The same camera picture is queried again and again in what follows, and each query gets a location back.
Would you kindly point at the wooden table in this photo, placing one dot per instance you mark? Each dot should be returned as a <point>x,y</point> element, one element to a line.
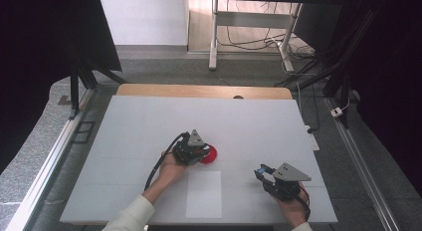
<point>199,91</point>

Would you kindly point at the red petri dish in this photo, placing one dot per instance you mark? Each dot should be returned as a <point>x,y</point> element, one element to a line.
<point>212,155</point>

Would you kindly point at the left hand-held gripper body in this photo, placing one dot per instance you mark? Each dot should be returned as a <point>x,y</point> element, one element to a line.
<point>187,153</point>

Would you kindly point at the person's left hand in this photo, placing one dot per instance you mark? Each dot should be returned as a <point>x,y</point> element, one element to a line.
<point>170,173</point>

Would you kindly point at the black curtain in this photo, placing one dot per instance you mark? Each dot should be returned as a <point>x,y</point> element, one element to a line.
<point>391,91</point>
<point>33,42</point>

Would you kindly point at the black metal stand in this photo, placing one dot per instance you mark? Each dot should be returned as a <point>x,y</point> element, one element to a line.
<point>345,105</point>
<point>74,91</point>

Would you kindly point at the white power strip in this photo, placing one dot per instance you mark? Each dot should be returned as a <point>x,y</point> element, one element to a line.
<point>314,143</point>

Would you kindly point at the white desk frame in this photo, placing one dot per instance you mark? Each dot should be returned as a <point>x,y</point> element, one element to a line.
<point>252,19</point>

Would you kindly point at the person's right hand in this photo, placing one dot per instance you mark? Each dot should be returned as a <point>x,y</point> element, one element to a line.
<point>293,209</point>

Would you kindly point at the aluminium rail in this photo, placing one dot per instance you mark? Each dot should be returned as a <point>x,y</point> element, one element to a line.
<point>361,171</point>
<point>49,161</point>

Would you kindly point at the white paper sheet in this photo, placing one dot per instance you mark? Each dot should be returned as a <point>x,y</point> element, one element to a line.
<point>203,194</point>

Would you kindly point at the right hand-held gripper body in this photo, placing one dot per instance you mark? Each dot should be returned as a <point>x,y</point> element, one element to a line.
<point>285,187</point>

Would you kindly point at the large white board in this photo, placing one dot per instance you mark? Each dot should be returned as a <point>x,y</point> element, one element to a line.
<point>205,118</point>

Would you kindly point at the small white adapter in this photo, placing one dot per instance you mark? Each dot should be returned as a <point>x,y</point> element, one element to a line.
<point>336,112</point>

